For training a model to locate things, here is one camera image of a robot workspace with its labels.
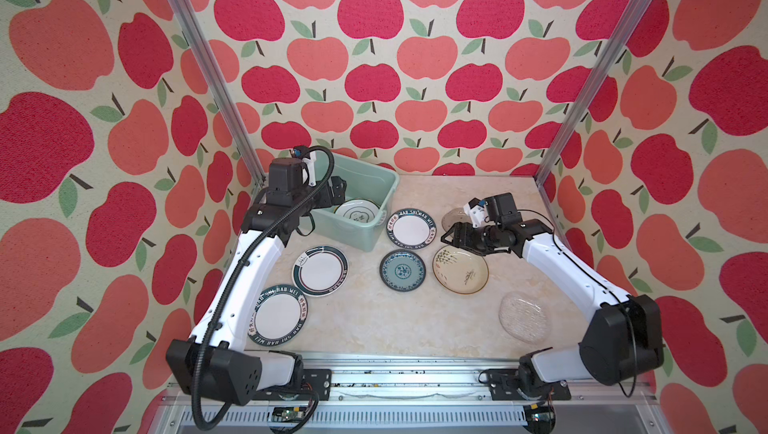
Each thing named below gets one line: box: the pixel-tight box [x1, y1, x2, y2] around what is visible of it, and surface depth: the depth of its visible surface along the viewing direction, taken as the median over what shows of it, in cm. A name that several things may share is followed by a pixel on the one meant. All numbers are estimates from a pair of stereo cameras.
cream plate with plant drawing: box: [432, 245, 490, 295], surface depth 95 cm
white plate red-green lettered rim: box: [386, 208, 437, 250], surface depth 107 cm
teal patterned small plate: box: [379, 249, 427, 293], surface depth 97 cm
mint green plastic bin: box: [299, 153, 400, 252], surface depth 103 cm
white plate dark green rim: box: [292, 246, 349, 298], surface depth 96 cm
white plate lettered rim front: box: [247, 284, 309, 347], surface depth 87 cm
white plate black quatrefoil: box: [334, 198, 381, 224], surface depth 110 cm
